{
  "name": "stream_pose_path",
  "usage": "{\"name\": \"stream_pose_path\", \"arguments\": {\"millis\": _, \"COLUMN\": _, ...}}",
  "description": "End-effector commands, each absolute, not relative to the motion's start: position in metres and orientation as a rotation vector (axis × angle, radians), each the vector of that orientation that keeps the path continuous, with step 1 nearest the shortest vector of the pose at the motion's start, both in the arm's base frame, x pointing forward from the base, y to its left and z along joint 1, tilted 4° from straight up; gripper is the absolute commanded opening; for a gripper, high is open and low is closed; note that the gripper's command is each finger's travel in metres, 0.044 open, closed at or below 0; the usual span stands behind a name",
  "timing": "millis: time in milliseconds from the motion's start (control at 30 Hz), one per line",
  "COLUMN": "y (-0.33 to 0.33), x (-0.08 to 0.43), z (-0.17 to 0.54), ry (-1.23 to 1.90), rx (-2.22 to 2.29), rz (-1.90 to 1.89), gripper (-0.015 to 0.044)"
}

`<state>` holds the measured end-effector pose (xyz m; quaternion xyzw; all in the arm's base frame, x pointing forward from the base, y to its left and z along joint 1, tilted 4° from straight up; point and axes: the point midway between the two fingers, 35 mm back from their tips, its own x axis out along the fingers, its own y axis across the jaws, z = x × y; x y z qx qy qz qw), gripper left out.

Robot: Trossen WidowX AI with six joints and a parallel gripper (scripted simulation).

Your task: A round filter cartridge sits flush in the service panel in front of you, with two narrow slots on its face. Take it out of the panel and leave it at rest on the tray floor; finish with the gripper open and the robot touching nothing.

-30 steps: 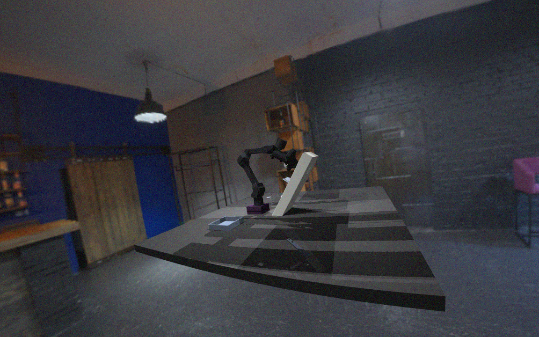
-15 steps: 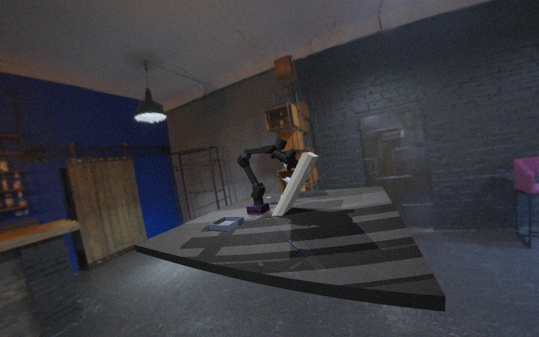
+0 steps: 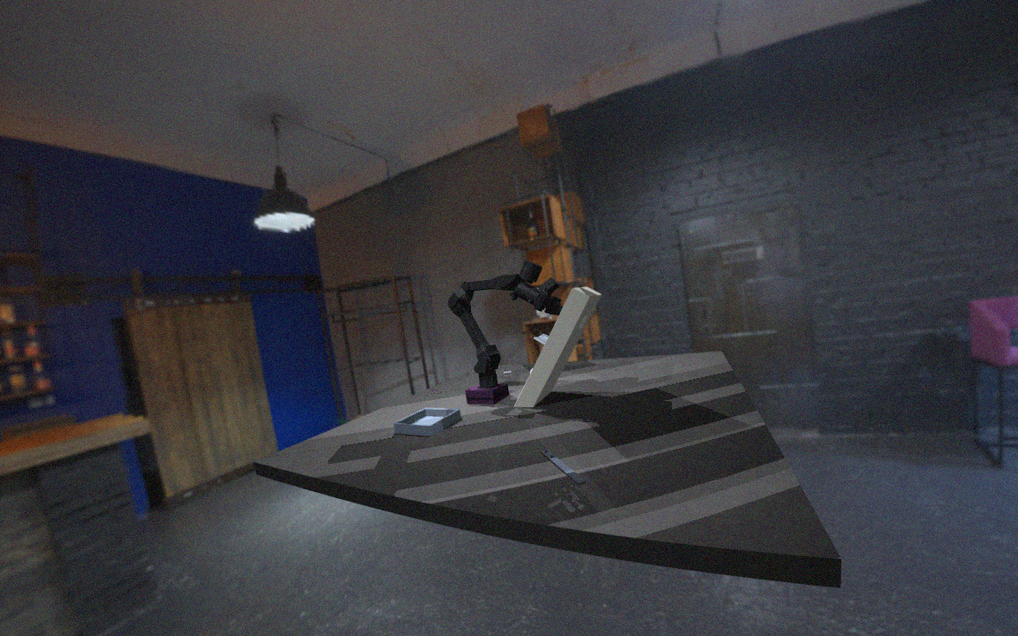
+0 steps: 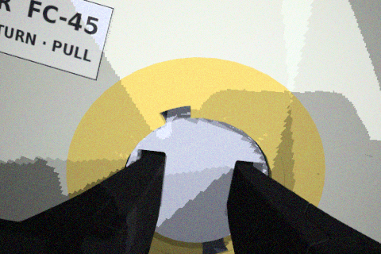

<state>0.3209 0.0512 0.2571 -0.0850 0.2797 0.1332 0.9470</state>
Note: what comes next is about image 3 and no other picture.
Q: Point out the blue-grey flat bar with two pins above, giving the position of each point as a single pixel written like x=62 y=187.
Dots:
x=565 y=469

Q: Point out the light blue shallow tray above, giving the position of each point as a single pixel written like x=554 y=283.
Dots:
x=427 y=421

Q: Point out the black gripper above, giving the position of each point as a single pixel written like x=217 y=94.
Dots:
x=542 y=300

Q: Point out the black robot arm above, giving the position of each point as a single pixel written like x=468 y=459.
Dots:
x=488 y=355

